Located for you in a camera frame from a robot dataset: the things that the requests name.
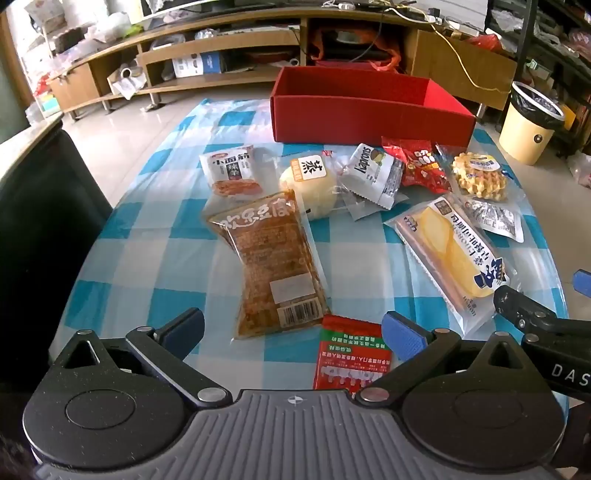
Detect yellow cable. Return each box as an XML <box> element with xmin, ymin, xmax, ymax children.
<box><xmin>431</xmin><ymin>21</ymin><xmax>511</xmax><ymax>93</ymax></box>

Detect steamed cake packet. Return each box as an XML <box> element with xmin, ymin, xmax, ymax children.
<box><xmin>279</xmin><ymin>150</ymin><xmax>352</xmax><ymax>222</ymax></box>

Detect red green sachet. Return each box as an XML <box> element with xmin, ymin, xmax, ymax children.
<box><xmin>312</xmin><ymin>315</ymin><xmax>393</xmax><ymax>394</ymax></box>

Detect black chair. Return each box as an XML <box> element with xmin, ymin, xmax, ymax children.
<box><xmin>0</xmin><ymin>129</ymin><xmax>112</xmax><ymax>416</ymax></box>

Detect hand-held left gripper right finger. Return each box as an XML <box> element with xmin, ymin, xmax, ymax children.
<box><xmin>355</xmin><ymin>311</ymin><xmax>532</xmax><ymax>408</ymax></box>

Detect printed cardboard box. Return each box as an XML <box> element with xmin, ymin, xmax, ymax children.
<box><xmin>23</xmin><ymin>0</ymin><xmax>66</xmax><ymax>28</ymax></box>

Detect white chestnut packet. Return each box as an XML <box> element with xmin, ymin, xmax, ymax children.
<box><xmin>342</xmin><ymin>143</ymin><xmax>407</xmax><ymax>210</ymax></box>

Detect red gummy candy packet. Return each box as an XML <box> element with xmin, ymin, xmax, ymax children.
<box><xmin>381</xmin><ymin>136</ymin><xmax>453</xmax><ymax>195</ymax></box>

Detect white plastic bag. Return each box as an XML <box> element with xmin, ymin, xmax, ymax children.
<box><xmin>107</xmin><ymin>65</ymin><xmax>145</xmax><ymax>100</ymax></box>

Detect yellow bread packet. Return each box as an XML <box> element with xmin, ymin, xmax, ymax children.
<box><xmin>385</xmin><ymin>194</ymin><xmax>522</xmax><ymax>335</ymax></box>

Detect blue white checkered tablecloth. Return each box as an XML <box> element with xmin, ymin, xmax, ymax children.
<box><xmin>48</xmin><ymin>97</ymin><xmax>571</xmax><ymax>407</ymax></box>

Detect cream trash bin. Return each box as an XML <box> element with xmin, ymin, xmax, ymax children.
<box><xmin>499</xmin><ymin>80</ymin><xmax>566</xmax><ymax>166</ymax></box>

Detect white spicy strip packet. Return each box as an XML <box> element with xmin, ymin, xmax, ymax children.
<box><xmin>199</xmin><ymin>144</ymin><xmax>264</xmax><ymax>197</ymax></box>

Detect brown dried tofu packet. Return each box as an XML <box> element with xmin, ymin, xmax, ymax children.
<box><xmin>202</xmin><ymin>189</ymin><xmax>331</xmax><ymax>342</ymax></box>

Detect red plastic bag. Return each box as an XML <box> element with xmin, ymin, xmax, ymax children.
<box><xmin>464</xmin><ymin>34</ymin><xmax>504</xmax><ymax>57</ymax></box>

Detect blue white carton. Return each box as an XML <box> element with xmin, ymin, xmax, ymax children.
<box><xmin>173</xmin><ymin>52</ymin><xmax>223</xmax><ymax>78</ymax></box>

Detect sausage packet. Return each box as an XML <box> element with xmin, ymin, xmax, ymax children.
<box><xmin>462</xmin><ymin>196</ymin><xmax>526</xmax><ymax>243</ymax></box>

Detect orange plastic bag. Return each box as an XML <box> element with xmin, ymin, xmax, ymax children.
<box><xmin>309</xmin><ymin>25</ymin><xmax>403</xmax><ymax>73</ymax></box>

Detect black metal shelf rack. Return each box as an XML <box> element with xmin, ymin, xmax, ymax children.
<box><xmin>489</xmin><ymin>0</ymin><xmax>591</xmax><ymax>158</ymax></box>

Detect waffle packet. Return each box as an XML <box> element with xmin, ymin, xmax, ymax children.
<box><xmin>436</xmin><ymin>144</ymin><xmax>525</xmax><ymax>204</ymax></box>

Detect red cardboard box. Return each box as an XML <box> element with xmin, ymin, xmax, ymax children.
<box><xmin>270</xmin><ymin>66</ymin><xmax>476</xmax><ymax>144</ymax></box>

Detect wooden TV stand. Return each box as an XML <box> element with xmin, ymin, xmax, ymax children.
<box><xmin>46</xmin><ymin>0</ymin><xmax>518</xmax><ymax>123</ymax></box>

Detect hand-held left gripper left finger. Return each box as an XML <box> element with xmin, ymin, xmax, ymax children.
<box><xmin>59</xmin><ymin>308</ymin><xmax>234</xmax><ymax>408</ymax></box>

